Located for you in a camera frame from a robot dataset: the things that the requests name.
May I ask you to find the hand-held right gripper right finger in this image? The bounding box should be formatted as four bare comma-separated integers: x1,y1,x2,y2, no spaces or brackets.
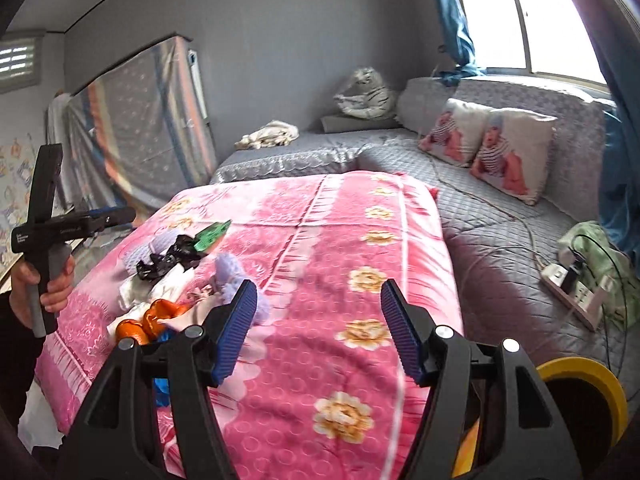
380,279,586,480

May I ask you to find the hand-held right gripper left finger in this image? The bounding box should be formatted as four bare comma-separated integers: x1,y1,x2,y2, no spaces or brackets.
62,279,259,480

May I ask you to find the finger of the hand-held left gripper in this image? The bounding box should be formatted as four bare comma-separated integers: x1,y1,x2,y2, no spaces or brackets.
85,205,137,235

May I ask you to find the large orange peel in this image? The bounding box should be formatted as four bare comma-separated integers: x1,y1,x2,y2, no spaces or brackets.
144,299,193,336

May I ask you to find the yellow-rimmed black bin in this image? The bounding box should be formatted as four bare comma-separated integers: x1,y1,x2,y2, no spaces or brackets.
452,357,628,478

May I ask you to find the person's left forearm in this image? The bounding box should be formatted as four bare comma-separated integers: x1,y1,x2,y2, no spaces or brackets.
0,290,47,428

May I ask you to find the person's left hand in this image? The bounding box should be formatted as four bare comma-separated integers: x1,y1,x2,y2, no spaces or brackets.
11,255,76,328

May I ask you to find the light purple fluffy cloth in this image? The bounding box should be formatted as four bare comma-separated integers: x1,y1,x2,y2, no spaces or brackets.
212,252,271,322

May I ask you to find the striped cloth furniture cover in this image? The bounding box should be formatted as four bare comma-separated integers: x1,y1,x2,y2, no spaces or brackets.
47,35,218,216

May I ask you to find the blue plastic wrapper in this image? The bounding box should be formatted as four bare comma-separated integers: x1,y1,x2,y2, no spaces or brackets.
152,377,174,409

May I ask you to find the green packet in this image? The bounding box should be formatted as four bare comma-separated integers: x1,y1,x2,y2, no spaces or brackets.
192,219,232,253

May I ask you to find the small orange peel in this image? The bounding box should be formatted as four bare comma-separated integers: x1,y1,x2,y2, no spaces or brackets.
115,319,151,347

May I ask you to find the pink floral blanket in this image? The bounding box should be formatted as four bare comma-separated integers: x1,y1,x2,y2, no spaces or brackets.
35,171,466,480

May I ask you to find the grey quilted bed cover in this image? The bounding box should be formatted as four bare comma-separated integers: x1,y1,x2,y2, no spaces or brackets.
210,77,640,411

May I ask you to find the louvred window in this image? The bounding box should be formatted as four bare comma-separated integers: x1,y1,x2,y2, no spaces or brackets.
0,30,47,93

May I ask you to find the cream crumpled cloth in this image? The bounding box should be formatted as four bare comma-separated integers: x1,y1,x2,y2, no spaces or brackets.
235,120,300,151

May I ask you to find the white power strip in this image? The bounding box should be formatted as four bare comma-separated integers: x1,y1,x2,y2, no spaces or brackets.
541,260,613,331

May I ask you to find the black charger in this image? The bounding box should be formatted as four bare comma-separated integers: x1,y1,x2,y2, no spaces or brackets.
564,255,587,287

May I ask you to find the small printed pillow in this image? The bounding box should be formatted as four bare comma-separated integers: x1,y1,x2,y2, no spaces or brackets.
419,97,493,168

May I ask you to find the white charger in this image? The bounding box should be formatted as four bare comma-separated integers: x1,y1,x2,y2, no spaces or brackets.
595,275,617,306

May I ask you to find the large printed pillow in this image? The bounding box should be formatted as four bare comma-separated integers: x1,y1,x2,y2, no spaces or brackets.
470,108,558,206

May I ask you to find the green cloth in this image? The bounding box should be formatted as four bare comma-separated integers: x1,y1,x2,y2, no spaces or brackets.
557,220,636,321

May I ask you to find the grey cushion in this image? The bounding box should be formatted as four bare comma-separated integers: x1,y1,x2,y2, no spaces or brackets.
320,112,401,134

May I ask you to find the white tiger plush toy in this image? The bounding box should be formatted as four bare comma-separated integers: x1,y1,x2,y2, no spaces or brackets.
334,67,398,120

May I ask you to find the wide blue curtain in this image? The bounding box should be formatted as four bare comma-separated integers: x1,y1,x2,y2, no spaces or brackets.
552,0,640,256

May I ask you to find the narrow blue curtain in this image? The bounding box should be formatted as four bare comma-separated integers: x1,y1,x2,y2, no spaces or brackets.
417,0,488,78

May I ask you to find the cartoon wall poster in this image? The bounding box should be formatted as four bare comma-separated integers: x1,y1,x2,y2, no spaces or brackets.
0,132,51,266

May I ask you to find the beige cable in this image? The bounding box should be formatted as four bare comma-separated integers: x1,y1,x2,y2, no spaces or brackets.
427,152,551,271

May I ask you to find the black cable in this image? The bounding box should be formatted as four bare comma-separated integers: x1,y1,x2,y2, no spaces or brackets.
570,232,632,376

